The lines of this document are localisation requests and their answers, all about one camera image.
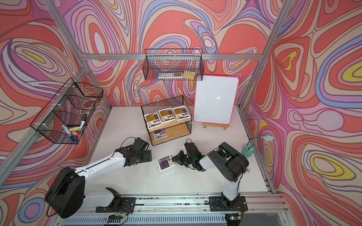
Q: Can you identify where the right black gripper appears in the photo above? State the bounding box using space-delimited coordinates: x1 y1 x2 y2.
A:
172 151 195 167

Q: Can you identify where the purple coffee bag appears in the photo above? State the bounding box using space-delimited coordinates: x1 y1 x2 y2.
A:
153 129 167 141
156 154 176 172

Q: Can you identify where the yellow coffee bag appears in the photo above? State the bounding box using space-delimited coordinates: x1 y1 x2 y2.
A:
158 107 176 124
172 105 191 121
144 111 163 131

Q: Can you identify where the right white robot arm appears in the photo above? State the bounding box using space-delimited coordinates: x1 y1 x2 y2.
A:
171 141 249 214

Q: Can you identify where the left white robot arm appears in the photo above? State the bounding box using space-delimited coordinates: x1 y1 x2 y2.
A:
44 137 152 218

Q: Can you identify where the wooden whiteboard easel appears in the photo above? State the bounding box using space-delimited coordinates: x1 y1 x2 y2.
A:
203 123 230 130

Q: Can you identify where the black marker pen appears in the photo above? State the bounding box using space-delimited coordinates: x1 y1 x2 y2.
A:
78 114 87 134

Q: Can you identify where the green spray bottle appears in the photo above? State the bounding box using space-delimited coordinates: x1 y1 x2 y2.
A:
241 135 274 158

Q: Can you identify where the pink framed whiteboard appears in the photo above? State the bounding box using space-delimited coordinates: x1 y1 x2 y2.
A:
193 75 239 125

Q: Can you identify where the white marker in basket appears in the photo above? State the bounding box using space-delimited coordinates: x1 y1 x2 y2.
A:
62 124 72 135

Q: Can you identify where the yellow sponge in basket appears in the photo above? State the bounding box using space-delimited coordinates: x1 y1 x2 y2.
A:
183 71 196 80

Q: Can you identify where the wooden two-tier wire shelf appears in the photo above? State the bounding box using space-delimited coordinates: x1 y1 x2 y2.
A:
141 96 192 146

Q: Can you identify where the left wall wire basket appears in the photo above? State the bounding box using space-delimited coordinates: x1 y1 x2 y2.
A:
30 78 103 145

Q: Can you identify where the wall wire basket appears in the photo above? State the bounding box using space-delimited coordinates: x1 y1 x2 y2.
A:
30 78 103 145
142 48 204 81

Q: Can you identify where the back wall wire basket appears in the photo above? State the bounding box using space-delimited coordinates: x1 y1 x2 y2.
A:
142 48 204 81

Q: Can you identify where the metal base rail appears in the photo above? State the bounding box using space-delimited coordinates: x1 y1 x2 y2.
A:
54 193 296 226

